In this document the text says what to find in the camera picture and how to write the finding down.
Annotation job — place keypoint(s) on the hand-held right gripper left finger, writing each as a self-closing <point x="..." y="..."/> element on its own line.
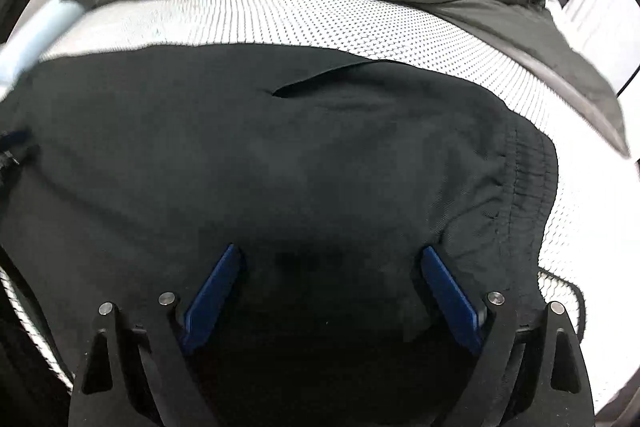
<point x="215" y="297"/>

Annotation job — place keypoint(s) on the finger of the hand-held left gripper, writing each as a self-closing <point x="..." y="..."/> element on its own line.
<point x="12" y="142"/>

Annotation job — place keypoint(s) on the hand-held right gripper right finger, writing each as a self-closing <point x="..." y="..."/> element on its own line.
<point x="450" y="302"/>

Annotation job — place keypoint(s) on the black pants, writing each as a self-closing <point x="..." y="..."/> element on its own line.
<point x="300" y="157"/>

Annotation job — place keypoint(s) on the light blue pillow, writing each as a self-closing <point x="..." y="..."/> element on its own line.
<point x="45" y="32"/>

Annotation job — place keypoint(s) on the grey bed sheet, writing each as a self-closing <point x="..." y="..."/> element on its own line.
<point x="575" y="72"/>

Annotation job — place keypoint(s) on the white honeycomb mattress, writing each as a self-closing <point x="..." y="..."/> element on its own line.
<point x="350" y="17"/>

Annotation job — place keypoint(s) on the white wardrobe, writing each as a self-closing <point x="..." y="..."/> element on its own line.
<point x="600" y="17"/>

